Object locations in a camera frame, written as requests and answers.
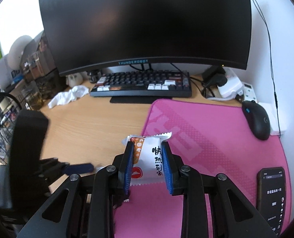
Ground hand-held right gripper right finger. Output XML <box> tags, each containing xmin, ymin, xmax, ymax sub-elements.
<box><xmin>161</xmin><ymin>141</ymin><xmax>279</xmax><ymax>238</ymax></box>

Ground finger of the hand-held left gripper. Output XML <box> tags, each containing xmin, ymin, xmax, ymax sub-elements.
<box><xmin>38</xmin><ymin>157</ymin><xmax>94</xmax><ymax>177</ymax></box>

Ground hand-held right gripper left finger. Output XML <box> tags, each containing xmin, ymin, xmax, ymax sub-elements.
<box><xmin>17</xmin><ymin>141</ymin><xmax>135</xmax><ymax>238</ymax></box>

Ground small white sachet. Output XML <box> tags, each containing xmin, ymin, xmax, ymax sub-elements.
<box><xmin>121</xmin><ymin>131</ymin><xmax>173</xmax><ymax>186</ymax></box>

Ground black wire basket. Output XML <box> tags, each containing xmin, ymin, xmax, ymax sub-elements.
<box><xmin>0</xmin><ymin>92</ymin><xmax>42</xmax><ymax>166</ymax></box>

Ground wooden desktop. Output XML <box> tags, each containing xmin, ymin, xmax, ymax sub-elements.
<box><xmin>39</xmin><ymin>74</ymin><xmax>244</xmax><ymax>199</ymax></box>

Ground pink mouse pad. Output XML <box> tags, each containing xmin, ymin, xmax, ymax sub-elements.
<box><xmin>113</xmin><ymin>98</ymin><xmax>292</xmax><ymax>238</ymax></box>

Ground white cloth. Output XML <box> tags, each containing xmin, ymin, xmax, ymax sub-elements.
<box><xmin>48</xmin><ymin>85</ymin><xmax>90</xmax><ymax>109</ymax></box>

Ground white cardboard box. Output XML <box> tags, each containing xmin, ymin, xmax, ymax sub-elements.
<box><xmin>0</xmin><ymin>55</ymin><xmax>24</xmax><ymax>91</ymax></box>

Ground cream ceramic vase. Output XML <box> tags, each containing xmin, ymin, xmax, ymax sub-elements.
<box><xmin>66</xmin><ymin>73</ymin><xmax>83</xmax><ymax>85</ymax></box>

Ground clear storage drawers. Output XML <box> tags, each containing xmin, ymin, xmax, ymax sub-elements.
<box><xmin>20</xmin><ymin>31</ymin><xmax>61</xmax><ymax>111</ymax></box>

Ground black keyboard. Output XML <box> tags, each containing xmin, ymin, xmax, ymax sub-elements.
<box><xmin>89</xmin><ymin>70</ymin><xmax>193</xmax><ymax>98</ymax></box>

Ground grey round hat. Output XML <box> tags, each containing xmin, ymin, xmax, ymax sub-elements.
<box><xmin>7</xmin><ymin>35</ymin><xmax>37</xmax><ymax>69</ymax></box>

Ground white power strip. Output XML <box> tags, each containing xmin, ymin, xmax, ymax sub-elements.
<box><xmin>216</xmin><ymin>68</ymin><xmax>245</xmax><ymax>99</ymax></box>

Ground black computer mouse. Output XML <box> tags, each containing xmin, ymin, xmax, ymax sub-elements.
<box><xmin>241</xmin><ymin>100</ymin><xmax>272</xmax><ymax>141</ymax></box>

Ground black power adapters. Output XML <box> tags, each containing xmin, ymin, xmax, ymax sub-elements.
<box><xmin>202</xmin><ymin>66</ymin><xmax>228</xmax><ymax>89</ymax></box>

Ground black smartphone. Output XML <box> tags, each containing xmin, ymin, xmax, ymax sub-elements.
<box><xmin>257</xmin><ymin>167</ymin><xmax>286</xmax><ymax>238</ymax></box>

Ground white remote control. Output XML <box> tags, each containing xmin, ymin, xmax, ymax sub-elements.
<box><xmin>243</xmin><ymin>82</ymin><xmax>258</xmax><ymax>104</ymax></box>

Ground black curved monitor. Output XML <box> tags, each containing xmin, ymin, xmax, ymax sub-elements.
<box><xmin>39</xmin><ymin>0</ymin><xmax>252</xmax><ymax>77</ymax></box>

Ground black wall cable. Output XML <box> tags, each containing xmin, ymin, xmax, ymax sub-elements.
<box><xmin>248</xmin><ymin>0</ymin><xmax>279</xmax><ymax>111</ymax></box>

